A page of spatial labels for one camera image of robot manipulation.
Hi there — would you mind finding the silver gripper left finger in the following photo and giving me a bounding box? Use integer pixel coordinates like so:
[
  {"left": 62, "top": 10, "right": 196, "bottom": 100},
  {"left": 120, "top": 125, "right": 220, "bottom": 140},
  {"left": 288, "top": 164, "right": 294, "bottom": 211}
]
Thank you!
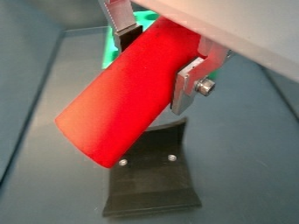
[{"left": 97, "top": 0, "right": 145, "bottom": 53}]

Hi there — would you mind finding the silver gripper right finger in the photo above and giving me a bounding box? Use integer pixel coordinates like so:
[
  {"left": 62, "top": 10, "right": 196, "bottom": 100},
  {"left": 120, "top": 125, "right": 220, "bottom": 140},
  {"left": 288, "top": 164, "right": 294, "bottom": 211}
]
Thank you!
[{"left": 170, "top": 37, "right": 230, "bottom": 115}]

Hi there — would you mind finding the red cylinder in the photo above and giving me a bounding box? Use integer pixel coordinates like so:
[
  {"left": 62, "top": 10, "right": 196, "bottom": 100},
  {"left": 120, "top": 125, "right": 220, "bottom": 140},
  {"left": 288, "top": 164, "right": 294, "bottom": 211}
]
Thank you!
[{"left": 54, "top": 17, "right": 200, "bottom": 168}]

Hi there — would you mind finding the green foam shape board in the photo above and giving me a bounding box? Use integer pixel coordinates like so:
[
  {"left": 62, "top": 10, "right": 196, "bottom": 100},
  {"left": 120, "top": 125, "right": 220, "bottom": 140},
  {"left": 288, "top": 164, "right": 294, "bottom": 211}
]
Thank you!
[{"left": 101, "top": 10, "right": 157, "bottom": 69}]

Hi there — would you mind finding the black curved cradle stand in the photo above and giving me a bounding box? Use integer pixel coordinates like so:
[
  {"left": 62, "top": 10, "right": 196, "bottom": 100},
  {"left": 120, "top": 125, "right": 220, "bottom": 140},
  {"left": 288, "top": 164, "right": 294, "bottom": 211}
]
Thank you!
[{"left": 102, "top": 118, "right": 201, "bottom": 217}]

